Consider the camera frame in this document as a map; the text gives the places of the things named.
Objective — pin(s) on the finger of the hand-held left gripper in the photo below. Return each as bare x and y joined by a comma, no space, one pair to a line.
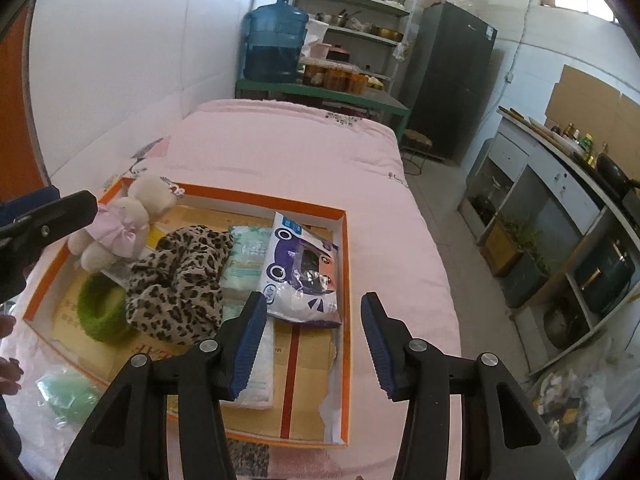
55,220

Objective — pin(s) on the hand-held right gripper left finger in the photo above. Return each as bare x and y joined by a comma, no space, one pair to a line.
247,350

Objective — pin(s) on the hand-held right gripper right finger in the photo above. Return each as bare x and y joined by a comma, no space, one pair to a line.
380,350

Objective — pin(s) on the orange-rimmed cardboard box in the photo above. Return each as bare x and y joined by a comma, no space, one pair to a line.
305,360

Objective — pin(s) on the purple and white mask pack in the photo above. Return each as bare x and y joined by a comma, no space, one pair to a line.
300,300

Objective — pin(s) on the leopard print cloth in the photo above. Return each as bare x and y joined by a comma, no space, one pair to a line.
175,285

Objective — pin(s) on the cream teddy bear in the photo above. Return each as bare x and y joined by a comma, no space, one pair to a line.
150,195

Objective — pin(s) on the person's left hand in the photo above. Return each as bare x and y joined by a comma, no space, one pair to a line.
11,377

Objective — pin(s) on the pale green tissue pack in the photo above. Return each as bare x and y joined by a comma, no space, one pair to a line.
245,265

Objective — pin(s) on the brown wooden door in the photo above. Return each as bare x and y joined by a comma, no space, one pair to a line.
17,125

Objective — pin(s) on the potted green plant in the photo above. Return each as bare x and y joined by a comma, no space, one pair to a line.
520,240

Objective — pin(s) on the green item in plastic bag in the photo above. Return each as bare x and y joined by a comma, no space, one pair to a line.
70,397

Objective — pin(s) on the pile of plastic bags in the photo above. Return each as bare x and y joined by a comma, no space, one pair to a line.
575,410

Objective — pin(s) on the small round stool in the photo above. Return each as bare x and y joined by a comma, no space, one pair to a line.
416,140

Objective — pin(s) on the dark green pot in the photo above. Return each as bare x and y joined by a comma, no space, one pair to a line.
605,275

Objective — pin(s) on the grey kitchen counter cabinet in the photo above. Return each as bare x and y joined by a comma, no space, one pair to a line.
555,185

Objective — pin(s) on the green low table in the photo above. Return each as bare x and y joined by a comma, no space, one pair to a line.
380,102

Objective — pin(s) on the dark grey fridge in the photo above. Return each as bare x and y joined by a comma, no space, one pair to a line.
450,85

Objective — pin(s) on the row of orange jars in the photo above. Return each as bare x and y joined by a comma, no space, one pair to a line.
332,77

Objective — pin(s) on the blue water jug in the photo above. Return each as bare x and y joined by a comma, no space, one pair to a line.
275,35

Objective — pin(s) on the black pan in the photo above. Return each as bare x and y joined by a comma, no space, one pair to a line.
615,175

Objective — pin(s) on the cardboard sheet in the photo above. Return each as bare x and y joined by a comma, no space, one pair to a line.
585,100

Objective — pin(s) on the green storage shelf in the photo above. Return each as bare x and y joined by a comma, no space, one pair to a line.
360,5

